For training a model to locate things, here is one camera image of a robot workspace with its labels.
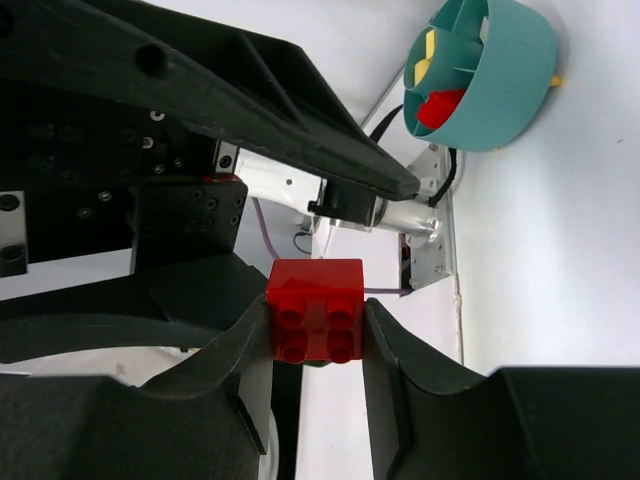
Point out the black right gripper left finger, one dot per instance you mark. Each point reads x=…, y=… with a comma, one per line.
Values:
x=205, y=418

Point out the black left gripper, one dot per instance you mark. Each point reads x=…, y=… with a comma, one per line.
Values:
x=82, y=175

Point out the red square lego brick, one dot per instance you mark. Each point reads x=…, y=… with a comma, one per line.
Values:
x=316, y=310

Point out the teal divided round container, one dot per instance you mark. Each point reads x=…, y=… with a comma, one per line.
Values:
x=503, y=53

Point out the red long lego brick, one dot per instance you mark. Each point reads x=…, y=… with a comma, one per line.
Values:
x=438, y=107

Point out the yellow small lego brick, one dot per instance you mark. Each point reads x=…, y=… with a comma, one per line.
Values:
x=425, y=53

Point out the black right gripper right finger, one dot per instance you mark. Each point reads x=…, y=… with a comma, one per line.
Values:
x=432, y=418

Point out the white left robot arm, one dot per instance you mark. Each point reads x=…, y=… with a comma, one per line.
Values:
x=345, y=200

